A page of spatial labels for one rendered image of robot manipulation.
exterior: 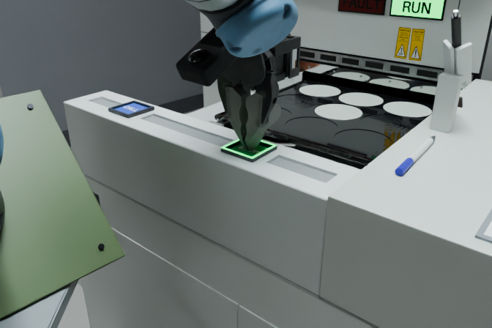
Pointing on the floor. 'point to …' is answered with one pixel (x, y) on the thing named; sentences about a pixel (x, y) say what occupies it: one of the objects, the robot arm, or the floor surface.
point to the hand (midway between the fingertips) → (245, 143)
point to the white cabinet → (191, 282)
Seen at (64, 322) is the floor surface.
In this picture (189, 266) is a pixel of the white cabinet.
